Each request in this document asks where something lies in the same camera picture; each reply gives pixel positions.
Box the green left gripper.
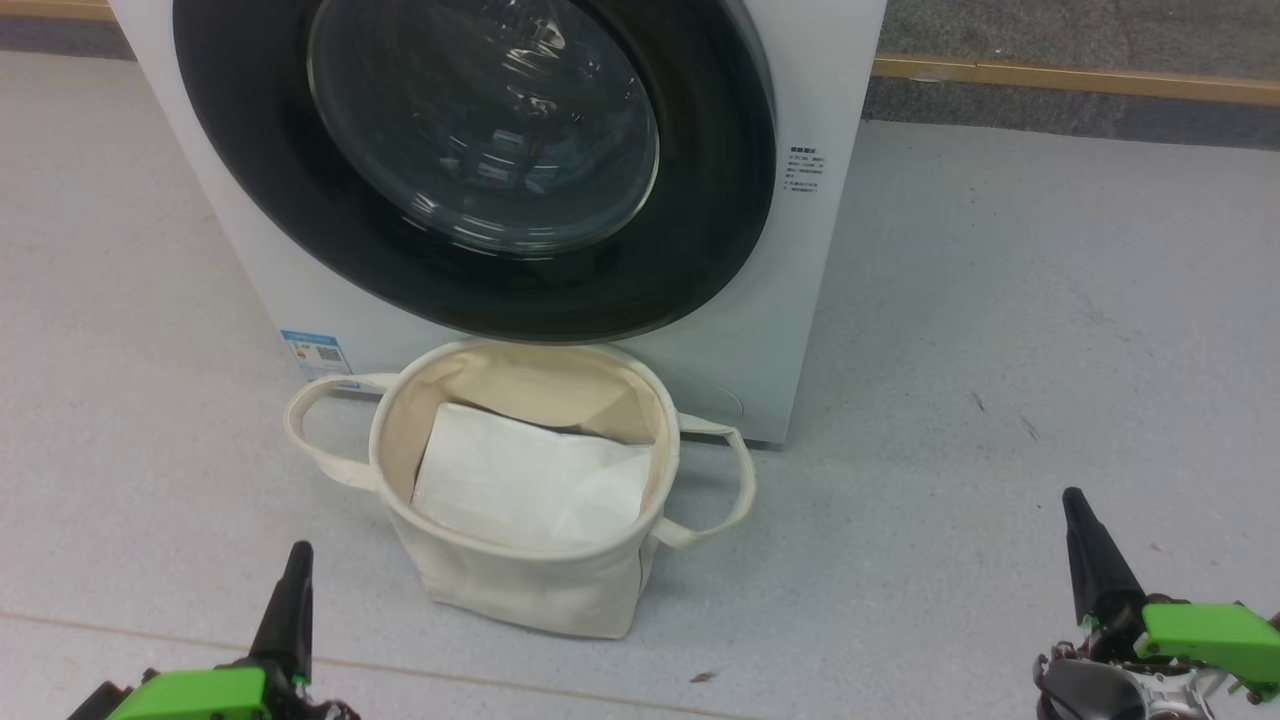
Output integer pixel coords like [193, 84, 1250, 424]
[68, 541, 359, 720]

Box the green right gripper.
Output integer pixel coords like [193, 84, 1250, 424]
[1062, 487, 1280, 701]

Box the washing machine door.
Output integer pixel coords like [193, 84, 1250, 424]
[172, 0, 779, 345]

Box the cream canvas laundry basket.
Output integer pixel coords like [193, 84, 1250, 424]
[284, 340, 756, 641]

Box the white front-load washing machine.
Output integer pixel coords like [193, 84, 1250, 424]
[108, 0, 888, 446]

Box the blue energy label sticker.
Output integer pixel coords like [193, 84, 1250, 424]
[280, 330, 358, 389]

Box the white folded cloth liner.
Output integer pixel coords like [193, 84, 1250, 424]
[410, 402, 656, 551]

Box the round white filter cover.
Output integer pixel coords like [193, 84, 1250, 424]
[680, 380, 746, 421]

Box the small printed text label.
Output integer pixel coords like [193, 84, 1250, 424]
[785, 145, 828, 193]

